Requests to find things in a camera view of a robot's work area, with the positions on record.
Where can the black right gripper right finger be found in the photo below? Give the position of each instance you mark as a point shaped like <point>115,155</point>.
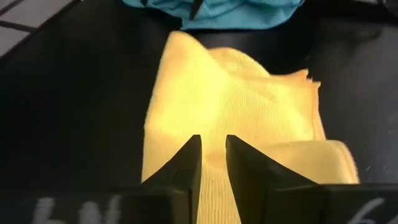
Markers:
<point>248,174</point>

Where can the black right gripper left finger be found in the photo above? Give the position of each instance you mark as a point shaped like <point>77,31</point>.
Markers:
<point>186,168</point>

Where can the yellow microfiber towel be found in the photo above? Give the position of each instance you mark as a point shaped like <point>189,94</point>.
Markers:
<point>217,102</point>

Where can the teal microfiber towel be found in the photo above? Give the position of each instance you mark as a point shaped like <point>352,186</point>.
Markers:
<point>233,14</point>

